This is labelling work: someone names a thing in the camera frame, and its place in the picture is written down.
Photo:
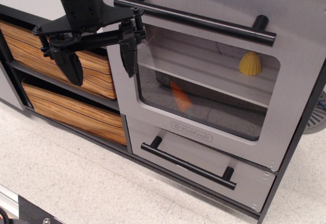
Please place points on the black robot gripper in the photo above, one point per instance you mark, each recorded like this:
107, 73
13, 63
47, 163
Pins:
88, 16

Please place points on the black oven door handle bar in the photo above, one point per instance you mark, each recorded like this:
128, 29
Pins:
257, 33

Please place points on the grey toy oven door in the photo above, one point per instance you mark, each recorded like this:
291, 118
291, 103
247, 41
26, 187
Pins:
256, 135

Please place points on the white oven shelf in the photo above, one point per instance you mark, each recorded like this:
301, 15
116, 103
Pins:
225, 79

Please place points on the grey lower oven drawer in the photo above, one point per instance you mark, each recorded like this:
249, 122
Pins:
252, 184

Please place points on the lower wood-pattern storage bin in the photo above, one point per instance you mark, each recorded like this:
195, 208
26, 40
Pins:
71, 109

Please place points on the orange toy carrot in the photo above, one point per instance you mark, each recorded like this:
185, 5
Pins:
181, 98

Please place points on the yellow toy corn piece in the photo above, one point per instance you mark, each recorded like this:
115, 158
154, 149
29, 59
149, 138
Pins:
250, 64

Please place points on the grey round slotted base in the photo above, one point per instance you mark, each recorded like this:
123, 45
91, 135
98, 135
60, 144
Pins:
316, 123

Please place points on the black drawer handle bar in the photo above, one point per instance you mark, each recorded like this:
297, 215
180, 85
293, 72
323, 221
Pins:
224, 180

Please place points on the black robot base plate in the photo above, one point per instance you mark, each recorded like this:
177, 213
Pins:
20, 210

